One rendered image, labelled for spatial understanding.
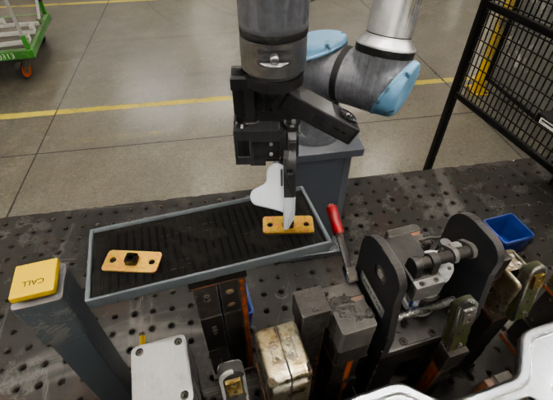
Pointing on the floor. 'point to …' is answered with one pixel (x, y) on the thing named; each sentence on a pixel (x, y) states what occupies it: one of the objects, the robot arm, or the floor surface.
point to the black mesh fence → (499, 72)
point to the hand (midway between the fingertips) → (288, 193)
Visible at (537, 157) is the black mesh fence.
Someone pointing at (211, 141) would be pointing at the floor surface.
